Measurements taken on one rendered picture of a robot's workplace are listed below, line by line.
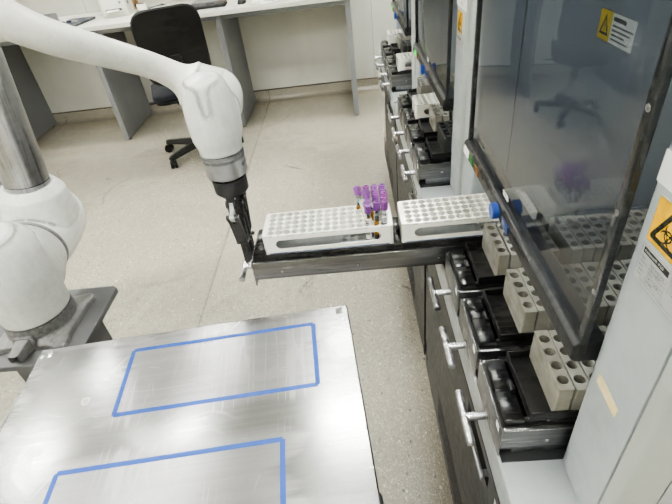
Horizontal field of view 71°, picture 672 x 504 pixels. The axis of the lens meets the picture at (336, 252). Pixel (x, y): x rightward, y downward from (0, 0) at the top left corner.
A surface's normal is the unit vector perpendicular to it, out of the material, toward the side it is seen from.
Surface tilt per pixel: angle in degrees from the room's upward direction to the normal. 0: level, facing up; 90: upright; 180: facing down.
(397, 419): 0
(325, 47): 90
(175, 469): 0
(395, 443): 0
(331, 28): 90
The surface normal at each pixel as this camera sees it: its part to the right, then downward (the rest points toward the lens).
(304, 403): -0.11, -0.79
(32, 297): 0.77, 0.33
